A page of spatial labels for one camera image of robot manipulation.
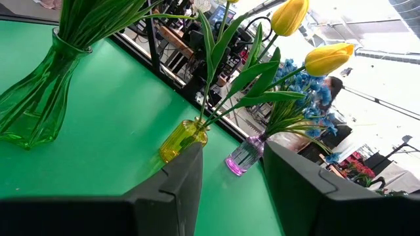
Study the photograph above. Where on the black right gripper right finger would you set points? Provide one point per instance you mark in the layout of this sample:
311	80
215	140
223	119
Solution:
311	203

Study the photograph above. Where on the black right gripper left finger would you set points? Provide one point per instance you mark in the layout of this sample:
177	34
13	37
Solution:
170	203

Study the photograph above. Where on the blue artificial flower bunch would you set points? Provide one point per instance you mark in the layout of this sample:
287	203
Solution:
288	70
332	158
323	93

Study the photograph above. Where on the green stem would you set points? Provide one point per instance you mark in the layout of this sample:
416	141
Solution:
328	59

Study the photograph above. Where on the yellow artificial tulip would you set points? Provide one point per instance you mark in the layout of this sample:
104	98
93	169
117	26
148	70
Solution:
213	49
290	16

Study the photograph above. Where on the red artificial flowers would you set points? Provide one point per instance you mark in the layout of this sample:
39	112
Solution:
359	170

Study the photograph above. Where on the yellow ribbed glass vase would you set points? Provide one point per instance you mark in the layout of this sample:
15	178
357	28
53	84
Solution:
180	139

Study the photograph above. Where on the purple ribbed glass vase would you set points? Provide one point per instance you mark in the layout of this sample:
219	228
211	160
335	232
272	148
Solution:
244	155

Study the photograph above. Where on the tall green glass vase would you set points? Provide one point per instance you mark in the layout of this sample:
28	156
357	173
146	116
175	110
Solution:
33	98

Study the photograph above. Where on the green table mat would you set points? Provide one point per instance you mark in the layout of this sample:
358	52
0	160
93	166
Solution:
98	131

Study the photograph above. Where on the person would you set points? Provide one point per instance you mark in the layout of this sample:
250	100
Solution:
334	85

